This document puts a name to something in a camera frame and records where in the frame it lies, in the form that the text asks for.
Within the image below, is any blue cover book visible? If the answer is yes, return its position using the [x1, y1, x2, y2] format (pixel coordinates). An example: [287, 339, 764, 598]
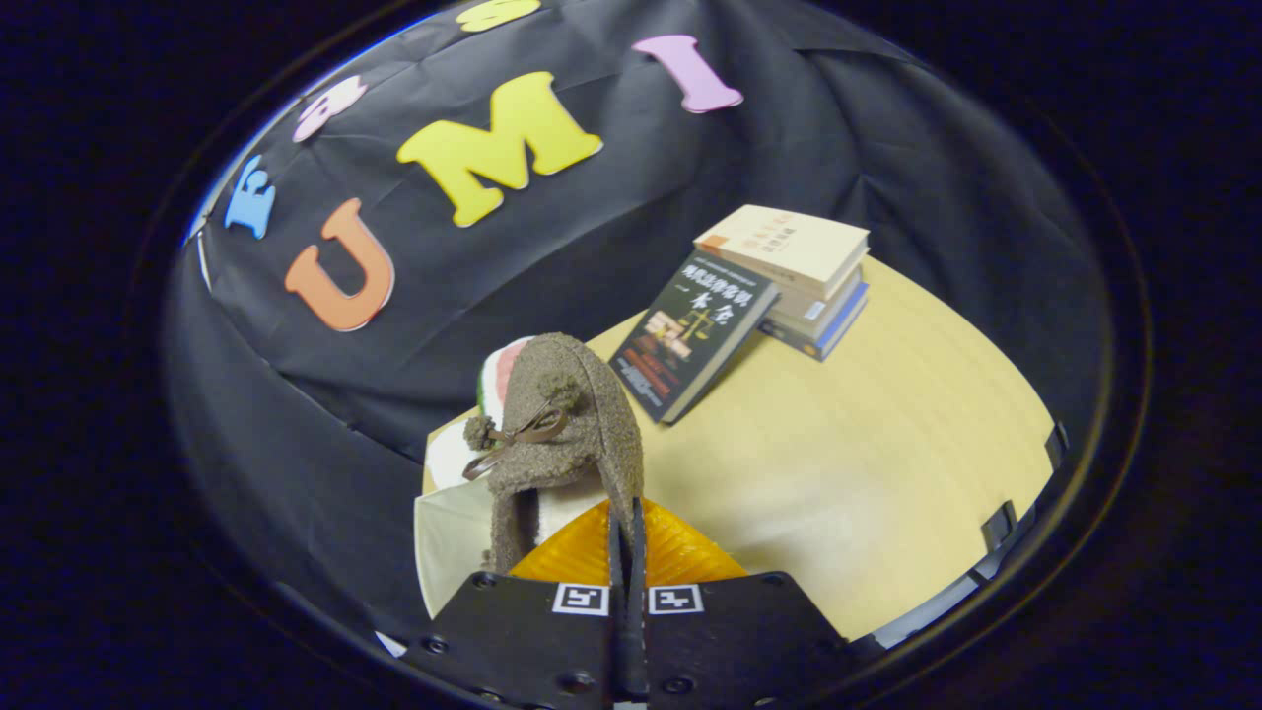
[759, 281, 871, 363]

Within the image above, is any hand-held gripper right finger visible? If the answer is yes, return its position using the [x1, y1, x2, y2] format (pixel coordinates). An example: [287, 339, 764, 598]
[631, 496, 849, 709]

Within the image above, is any beige cover book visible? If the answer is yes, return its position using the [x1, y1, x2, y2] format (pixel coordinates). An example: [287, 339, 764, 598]
[693, 204, 872, 302]

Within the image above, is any black cover book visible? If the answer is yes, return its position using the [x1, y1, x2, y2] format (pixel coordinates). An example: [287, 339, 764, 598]
[608, 251, 782, 425]

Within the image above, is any cream thick book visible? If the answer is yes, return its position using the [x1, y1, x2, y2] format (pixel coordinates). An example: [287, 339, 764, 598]
[764, 261, 869, 341]

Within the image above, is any grey fabric storage box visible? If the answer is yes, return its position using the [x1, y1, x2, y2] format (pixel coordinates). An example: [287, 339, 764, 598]
[414, 478, 612, 620]

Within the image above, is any watermelon slice plush toy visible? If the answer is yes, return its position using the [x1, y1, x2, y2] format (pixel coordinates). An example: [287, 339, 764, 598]
[476, 335, 538, 420]

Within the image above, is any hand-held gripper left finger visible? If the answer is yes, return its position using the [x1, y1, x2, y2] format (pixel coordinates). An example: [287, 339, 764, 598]
[399, 496, 632, 709]

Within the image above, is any brown fuzzy shoe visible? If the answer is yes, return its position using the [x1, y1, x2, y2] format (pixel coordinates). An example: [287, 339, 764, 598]
[461, 332, 647, 578]

